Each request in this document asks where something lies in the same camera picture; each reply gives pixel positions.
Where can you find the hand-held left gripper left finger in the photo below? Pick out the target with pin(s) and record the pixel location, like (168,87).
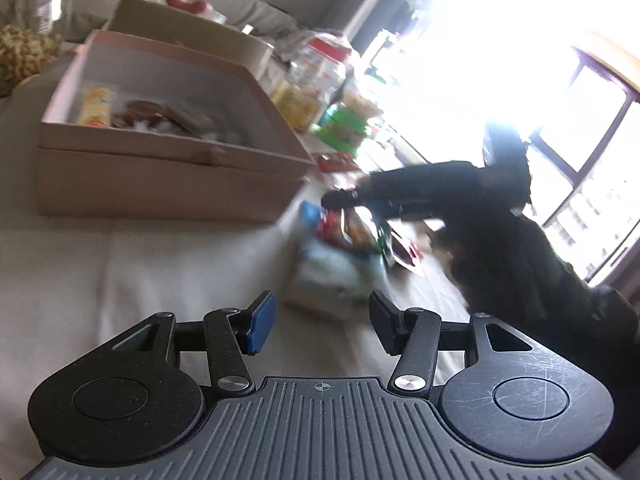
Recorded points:
(262,320)

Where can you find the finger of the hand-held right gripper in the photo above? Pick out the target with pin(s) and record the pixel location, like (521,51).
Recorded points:
(342,199)

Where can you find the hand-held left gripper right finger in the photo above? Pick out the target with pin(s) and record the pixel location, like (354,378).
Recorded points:
(381,320)

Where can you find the long red snack packet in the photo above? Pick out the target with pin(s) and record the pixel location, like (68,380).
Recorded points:
(337,162)

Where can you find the green snack packet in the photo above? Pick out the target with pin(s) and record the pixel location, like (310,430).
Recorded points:
(386,245)

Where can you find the blue white snack packet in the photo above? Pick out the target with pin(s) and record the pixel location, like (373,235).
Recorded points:
(330,272)

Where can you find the grey snack packet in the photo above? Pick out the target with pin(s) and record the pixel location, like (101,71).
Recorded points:
(192,119)

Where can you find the pink cardboard box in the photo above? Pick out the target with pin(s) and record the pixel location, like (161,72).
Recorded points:
(150,185)

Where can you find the yellow stick snack packet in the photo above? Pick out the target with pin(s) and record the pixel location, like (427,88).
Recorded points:
(97,106)

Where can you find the green gumball machine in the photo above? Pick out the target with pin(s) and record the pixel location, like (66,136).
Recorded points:
(347,122)

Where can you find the plastic jar with red lid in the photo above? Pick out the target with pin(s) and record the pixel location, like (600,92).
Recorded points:
(310,85)

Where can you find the beige tablecloth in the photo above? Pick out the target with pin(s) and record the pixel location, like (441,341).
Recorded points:
(125,270)

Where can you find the beige oval container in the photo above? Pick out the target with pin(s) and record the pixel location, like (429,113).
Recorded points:
(200,35)

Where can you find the glass jar of nuts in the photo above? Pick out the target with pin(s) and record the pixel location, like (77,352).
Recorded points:
(30,35)

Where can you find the dark window frame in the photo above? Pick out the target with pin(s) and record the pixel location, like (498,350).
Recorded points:
(600,125)

